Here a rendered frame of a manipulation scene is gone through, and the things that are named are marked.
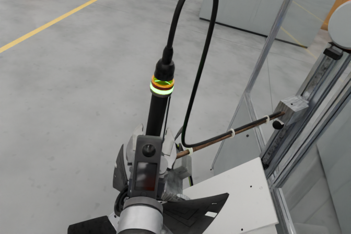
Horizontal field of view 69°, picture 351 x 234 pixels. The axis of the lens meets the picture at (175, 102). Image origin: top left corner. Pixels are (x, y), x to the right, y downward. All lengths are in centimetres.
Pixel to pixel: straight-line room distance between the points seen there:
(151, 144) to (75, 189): 206
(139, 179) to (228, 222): 60
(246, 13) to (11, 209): 540
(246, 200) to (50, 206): 176
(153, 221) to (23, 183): 220
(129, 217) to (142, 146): 11
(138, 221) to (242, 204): 62
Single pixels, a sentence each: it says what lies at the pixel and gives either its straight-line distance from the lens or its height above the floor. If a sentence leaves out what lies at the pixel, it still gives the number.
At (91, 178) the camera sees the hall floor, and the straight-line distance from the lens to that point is 252.
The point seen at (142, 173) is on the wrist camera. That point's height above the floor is 170.
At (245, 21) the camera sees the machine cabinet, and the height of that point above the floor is 24.
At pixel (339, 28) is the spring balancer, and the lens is 102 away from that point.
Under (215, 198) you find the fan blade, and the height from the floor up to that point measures 139.
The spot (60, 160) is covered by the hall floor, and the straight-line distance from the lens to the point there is 268.
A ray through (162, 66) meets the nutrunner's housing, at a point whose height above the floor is 186.
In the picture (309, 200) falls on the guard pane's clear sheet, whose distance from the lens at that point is 130.
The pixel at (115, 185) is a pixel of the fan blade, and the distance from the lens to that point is 132.
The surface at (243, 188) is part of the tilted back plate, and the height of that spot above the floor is 129.
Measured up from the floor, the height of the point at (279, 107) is 155.
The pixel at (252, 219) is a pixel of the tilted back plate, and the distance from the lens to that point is 98.
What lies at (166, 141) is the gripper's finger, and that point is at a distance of 57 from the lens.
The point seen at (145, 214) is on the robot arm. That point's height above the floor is 168.
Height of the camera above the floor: 209
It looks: 38 degrees down
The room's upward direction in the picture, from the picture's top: 13 degrees clockwise
